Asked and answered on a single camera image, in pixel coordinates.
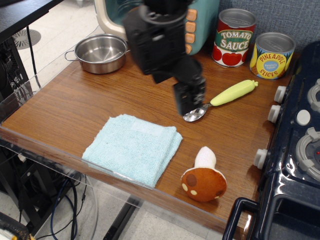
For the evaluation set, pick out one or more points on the teal toy microwave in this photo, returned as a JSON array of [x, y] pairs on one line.
[[200, 20]]

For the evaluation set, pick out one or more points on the pineapple slices can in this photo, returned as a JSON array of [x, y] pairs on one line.
[[272, 54]]

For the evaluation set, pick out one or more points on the dark blue toy stove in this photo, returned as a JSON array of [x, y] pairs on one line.
[[288, 205]]

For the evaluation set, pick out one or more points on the yellow handled metal spoon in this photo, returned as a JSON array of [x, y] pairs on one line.
[[230, 94]]

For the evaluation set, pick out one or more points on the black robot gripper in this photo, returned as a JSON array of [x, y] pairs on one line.
[[157, 43]]

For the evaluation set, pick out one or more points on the clear acrylic table guard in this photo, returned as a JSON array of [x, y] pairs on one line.
[[62, 118]]

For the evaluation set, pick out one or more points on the yellow plush object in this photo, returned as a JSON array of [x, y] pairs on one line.
[[15, 234]]

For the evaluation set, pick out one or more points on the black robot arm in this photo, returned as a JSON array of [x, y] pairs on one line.
[[169, 6]]

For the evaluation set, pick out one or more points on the light blue folded towel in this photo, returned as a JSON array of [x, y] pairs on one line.
[[133, 149]]

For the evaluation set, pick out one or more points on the small steel pot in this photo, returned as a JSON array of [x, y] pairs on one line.
[[101, 53]]

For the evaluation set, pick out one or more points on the tomato sauce can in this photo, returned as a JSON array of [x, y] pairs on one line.
[[234, 33]]

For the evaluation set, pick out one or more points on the black side desk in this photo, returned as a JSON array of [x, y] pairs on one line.
[[16, 16]]

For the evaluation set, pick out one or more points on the plush brown mushroom toy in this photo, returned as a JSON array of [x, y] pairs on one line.
[[203, 183]]

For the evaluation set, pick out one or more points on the black table leg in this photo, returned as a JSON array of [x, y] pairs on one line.
[[122, 218]]

